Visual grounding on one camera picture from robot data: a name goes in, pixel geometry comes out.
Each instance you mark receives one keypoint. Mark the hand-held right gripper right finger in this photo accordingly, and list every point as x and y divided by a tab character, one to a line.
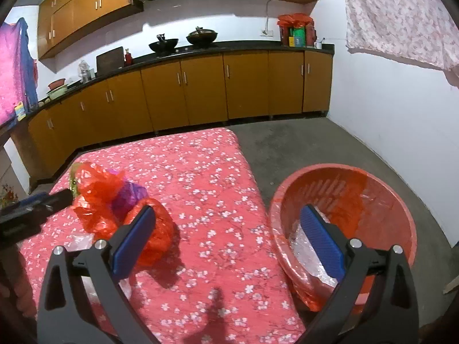
322	243

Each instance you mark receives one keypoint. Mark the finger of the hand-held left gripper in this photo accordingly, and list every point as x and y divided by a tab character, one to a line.
32	200

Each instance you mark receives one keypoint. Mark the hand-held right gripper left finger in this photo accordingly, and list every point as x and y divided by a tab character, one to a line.
132	240

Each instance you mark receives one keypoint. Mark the red plastic bag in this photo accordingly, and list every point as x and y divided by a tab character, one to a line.
96	200
157	229

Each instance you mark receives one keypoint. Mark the purple plastic bag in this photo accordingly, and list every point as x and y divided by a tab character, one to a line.
125	200

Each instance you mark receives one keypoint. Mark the yellow-green snack packet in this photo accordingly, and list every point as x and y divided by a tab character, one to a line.
74	186

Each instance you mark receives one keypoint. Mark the clear plastic film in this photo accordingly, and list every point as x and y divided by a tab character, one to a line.
80	242

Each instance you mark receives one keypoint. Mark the red plastic basket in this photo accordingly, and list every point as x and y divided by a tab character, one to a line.
322	190

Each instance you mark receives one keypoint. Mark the pink plastic bag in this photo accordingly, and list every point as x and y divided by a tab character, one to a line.
115	175

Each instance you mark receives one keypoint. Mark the red basket liner bag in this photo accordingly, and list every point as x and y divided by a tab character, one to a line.
380	204

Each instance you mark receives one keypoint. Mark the person's left forearm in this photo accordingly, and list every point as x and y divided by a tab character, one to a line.
18	279

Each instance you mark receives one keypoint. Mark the white flower-print panel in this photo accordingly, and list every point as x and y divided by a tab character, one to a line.
9	195

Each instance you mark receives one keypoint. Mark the red floral quilt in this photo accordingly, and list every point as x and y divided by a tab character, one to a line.
215	204

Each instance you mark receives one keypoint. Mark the red basin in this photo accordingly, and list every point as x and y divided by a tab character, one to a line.
57	84

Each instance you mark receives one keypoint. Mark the pink and blue hanging cloth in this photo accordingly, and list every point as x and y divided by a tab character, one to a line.
14	71

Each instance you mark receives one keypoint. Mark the clear jar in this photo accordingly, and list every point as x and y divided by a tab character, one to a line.
85	73

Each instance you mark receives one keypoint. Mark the dark cutting board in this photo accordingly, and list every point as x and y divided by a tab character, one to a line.
109	61

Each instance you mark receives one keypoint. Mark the wooden lower cabinets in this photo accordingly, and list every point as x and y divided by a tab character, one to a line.
200	86

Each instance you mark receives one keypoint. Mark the wooden cabinets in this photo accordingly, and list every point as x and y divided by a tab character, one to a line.
200	86
82	10

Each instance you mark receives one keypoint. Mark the red bottle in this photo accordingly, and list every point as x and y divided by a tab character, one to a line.
128	59

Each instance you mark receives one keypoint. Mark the wooden upper cabinets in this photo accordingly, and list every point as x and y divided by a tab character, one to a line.
82	10

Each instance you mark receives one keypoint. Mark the white mug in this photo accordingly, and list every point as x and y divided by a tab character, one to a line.
318	44

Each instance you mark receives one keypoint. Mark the green box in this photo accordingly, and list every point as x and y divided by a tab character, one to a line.
299	36

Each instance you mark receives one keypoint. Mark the red thermos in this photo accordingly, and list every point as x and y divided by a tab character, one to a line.
284	36
310	34

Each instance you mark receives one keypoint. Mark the black kitchen countertop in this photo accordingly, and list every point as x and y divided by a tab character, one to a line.
251	46

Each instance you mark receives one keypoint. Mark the black lidded wok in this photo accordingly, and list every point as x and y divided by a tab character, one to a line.
201	36

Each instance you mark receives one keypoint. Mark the red bag on thermoses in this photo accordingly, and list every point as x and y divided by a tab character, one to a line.
294	20

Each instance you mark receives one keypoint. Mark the white floral hanging sheet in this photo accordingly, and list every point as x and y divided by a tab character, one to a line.
401	14

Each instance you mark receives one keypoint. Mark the white wall socket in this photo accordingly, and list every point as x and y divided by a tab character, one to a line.
266	32

